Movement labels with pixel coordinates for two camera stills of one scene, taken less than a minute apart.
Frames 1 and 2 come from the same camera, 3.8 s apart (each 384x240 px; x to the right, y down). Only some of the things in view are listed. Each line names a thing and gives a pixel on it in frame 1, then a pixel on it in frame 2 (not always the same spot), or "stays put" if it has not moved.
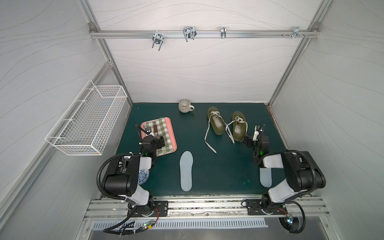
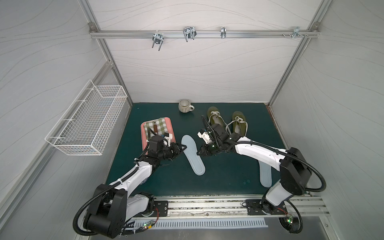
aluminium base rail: x=301 y=207 stays put
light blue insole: x=186 y=162 to x=192 y=153
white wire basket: x=80 y=128 stays put
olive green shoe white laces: x=217 y=125 stays put
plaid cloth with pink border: x=170 y=131 stays put
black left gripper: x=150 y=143 to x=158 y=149
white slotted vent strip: x=112 y=226 stays put
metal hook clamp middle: x=189 y=32 stays put
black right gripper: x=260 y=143 to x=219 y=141
